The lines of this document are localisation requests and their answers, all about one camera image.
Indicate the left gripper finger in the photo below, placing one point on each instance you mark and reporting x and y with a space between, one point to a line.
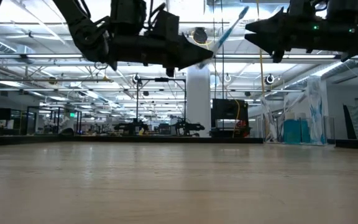
194 53

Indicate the purple toothbrush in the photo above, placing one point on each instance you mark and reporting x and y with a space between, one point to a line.
266 115

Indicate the blue toothbrush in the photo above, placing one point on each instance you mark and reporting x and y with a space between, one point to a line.
225 36
310 109
317 112
321 124

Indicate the white round pillar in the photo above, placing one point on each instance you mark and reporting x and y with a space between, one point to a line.
198 99

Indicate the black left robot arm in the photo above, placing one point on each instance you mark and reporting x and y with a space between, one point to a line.
85 31

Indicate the black leaning panel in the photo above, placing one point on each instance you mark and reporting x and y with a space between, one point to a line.
350 127

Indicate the black background robot arm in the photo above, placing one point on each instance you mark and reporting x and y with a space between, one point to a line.
130 126
188 127

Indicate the clear acrylic organizer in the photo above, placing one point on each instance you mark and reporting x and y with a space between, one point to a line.
329 132

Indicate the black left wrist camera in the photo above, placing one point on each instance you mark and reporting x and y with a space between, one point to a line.
165 23

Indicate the black gantry frame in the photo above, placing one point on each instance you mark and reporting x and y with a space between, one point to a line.
162 79

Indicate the black frame enclosure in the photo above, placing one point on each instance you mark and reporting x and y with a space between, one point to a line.
27 123

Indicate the black screen on cart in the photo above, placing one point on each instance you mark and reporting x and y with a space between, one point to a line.
228 112

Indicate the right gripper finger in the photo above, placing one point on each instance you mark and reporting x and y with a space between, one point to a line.
275 40
275 25

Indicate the black ceiling dome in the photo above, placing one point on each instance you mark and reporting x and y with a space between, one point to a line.
136 78

